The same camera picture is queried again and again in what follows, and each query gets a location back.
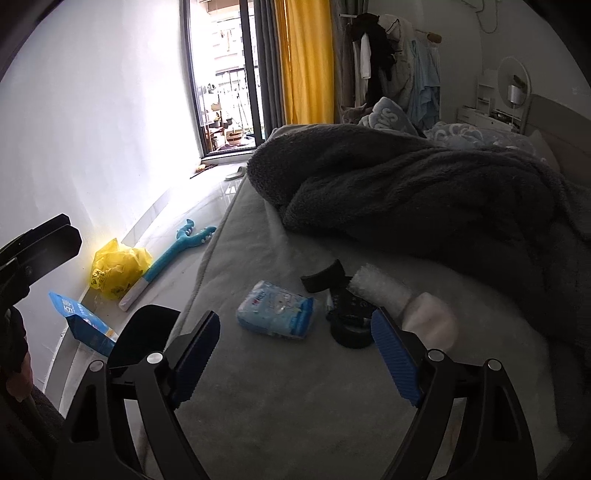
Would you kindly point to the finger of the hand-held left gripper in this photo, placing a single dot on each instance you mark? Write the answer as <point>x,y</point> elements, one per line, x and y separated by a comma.
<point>44,228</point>
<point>53,251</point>

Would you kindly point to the black tape roll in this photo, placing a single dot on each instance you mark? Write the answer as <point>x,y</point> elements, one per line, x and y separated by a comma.
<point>353,330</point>

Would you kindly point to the yellow plastic bag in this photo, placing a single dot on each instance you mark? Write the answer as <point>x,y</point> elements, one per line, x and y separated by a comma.
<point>117,267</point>

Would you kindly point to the grey curtain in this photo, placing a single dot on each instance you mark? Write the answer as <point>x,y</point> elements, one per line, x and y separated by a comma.
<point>270,69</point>

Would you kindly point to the grey headboard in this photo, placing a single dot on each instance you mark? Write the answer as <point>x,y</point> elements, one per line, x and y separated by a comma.
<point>558,120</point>

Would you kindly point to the black framed balcony door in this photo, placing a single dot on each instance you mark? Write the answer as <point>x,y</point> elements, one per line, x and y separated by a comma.
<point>221,78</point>

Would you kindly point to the blue cardboard box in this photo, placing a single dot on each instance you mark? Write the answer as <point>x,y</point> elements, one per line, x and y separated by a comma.
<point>81,323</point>

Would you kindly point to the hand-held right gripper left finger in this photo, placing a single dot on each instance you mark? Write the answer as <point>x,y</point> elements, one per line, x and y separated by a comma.
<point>196,360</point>

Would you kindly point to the grey cat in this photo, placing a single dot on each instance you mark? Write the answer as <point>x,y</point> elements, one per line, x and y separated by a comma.
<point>354,112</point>

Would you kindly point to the blue white back scratcher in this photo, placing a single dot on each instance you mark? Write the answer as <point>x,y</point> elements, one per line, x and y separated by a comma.
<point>171,261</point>

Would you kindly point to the light blue patterned blanket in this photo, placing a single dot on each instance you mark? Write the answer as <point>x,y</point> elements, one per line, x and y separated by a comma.
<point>392,117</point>

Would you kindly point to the clear bubble wrap roll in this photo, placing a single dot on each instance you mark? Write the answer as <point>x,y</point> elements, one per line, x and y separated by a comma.
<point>378,288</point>

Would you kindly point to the person's left hand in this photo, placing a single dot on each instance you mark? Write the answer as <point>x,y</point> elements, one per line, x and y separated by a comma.
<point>18,383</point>

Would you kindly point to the round white mirror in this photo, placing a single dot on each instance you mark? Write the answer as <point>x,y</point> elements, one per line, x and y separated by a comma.
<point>513,83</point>

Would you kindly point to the dark grey fleece blanket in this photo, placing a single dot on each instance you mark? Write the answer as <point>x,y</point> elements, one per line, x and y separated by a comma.
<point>415,194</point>

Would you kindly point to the black tissue packet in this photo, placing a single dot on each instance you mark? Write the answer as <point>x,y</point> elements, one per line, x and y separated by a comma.
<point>323,277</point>

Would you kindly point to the clothes rack with clothes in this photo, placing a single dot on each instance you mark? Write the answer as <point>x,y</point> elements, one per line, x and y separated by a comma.
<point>392,60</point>

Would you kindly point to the yellow curtain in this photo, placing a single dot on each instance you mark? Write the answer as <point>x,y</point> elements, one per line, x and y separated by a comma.
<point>307,60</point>

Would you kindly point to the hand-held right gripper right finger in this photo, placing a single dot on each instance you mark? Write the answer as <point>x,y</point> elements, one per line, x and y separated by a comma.
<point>392,364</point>

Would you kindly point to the white vanity desk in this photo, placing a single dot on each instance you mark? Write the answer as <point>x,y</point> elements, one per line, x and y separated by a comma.
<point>489,113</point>

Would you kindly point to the white slipper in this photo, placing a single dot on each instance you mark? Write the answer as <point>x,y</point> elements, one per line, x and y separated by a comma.
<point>236,173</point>

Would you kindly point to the blue white tissue pack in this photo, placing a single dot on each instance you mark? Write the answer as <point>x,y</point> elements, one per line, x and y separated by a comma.
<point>276,314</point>

